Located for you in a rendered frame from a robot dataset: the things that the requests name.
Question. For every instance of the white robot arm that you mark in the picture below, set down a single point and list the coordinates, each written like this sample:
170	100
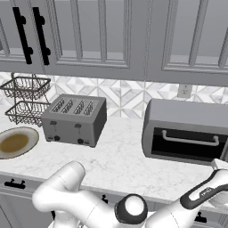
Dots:
74	199

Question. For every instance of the silver four-slot toaster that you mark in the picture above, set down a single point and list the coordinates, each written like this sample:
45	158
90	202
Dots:
71	130

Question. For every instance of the grey toaster oven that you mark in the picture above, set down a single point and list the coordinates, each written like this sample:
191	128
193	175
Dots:
184	114

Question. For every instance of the black toaster oven door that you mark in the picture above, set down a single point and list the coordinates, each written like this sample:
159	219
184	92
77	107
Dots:
190	150

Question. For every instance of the cream plate with brown centre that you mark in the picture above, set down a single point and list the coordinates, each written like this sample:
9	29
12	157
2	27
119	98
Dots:
14	143

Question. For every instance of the grey drawer front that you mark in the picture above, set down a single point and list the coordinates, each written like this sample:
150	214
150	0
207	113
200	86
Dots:
218	218
26	190

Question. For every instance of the white wall socket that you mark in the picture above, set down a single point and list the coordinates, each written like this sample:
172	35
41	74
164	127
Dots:
185	91

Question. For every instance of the grey wall cupboard door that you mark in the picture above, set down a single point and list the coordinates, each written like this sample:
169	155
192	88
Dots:
193	29
89	29
7	29

